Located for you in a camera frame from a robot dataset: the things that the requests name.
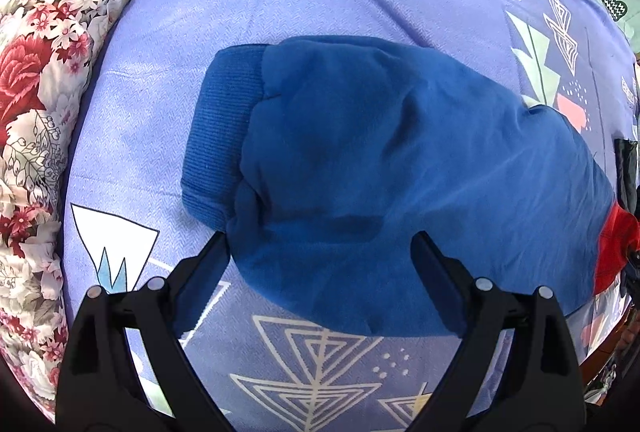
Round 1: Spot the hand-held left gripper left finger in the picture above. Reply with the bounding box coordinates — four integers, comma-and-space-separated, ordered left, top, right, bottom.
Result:
55, 231, 237, 432

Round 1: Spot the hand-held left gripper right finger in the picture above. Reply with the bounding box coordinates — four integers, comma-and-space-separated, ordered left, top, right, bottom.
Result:
409, 231, 587, 432

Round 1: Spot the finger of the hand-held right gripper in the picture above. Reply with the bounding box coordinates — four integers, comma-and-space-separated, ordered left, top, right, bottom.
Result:
613, 138, 640, 217

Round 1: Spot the blue and red sweatshirt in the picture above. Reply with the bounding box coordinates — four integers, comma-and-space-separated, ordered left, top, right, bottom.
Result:
180, 34, 640, 339

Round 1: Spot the floral quilt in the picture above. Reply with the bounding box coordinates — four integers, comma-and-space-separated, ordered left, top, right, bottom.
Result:
0, 0, 193, 423

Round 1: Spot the wooden bed frame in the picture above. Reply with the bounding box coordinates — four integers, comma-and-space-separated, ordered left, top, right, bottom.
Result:
582, 312, 632, 393

